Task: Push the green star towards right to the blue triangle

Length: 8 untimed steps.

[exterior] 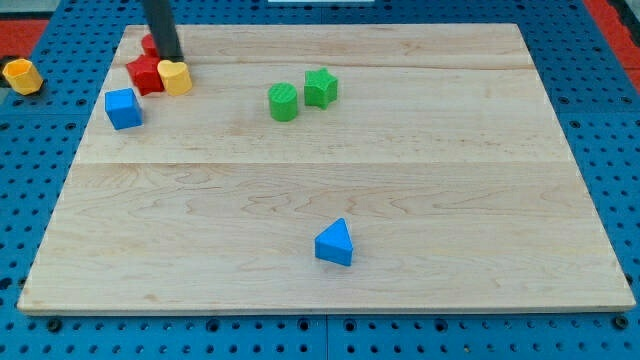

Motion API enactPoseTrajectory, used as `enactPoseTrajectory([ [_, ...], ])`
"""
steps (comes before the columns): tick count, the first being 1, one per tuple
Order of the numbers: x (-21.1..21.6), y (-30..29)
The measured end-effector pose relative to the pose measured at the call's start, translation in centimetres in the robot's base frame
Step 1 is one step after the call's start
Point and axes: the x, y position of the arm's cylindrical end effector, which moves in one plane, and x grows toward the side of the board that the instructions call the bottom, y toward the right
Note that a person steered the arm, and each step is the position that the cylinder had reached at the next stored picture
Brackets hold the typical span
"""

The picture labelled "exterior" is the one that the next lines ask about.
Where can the yellow heart block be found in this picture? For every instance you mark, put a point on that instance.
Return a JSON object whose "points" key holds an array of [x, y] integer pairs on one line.
{"points": [[175, 77]]}

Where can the green cylinder block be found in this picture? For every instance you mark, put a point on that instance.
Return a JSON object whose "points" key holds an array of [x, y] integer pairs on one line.
{"points": [[283, 102]]}

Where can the yellow hexagon block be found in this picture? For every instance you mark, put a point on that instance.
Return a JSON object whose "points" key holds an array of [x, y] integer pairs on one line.
{"points": [[23, 76]]}

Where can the red star block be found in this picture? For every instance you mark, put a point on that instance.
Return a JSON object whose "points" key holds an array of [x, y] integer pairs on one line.
{"points": [[144, 74]]}

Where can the blue cube block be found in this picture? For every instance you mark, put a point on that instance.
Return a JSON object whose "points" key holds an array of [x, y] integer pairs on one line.
{"points": [[123, 109]]}

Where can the green star block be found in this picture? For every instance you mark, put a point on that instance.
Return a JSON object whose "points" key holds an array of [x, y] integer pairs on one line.
{"points": [[320, 88]]}

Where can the light wooden board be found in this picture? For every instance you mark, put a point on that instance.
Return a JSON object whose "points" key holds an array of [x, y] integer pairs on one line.
{"points": [[442, 152]]}

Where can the blue triangle block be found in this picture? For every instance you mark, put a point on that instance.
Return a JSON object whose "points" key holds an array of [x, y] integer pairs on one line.
{"points": [[334, 244]]}

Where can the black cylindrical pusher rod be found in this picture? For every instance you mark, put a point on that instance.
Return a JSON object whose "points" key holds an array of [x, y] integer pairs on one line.
{"points": [[160, 20]]}

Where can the red round block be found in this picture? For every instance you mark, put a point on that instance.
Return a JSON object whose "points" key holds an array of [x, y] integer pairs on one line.
{"points": [[149, 47]]}

